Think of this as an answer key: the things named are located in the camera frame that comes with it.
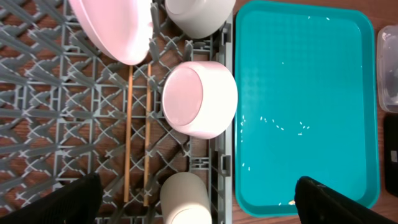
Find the white paper cup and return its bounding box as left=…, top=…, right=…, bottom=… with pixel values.
left=160, top=172, right=212, bottom=224

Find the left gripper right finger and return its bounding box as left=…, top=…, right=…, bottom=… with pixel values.
left=294, top=176, right=397, bottom=224

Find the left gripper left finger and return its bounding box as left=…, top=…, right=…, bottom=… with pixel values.
left=1, top=172, right=103, bottom=224

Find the clear plastic bin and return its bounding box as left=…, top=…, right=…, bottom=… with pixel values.
left=376, top=25, right=397, bottom=113

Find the grey dishwasher rack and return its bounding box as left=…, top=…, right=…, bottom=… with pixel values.
left=1, top=0, right=233, bottom=223

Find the large white plate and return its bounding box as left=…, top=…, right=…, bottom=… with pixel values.
left=69, top=0, right=154, bottom=65

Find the wooden chopstick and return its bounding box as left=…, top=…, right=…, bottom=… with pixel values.
left=144, top=64, right=152, bottom=207
left=124, top=65, right=134, bottom=203

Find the black tray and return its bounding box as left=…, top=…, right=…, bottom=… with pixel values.
left=383, top=114, right=397, bottom=197

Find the grey bowl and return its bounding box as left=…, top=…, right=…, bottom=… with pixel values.
left=165, top=0, right=236, bottom=39

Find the teal plastic tray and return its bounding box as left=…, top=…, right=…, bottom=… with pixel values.
left=234, top=1, right=380, bottom=217

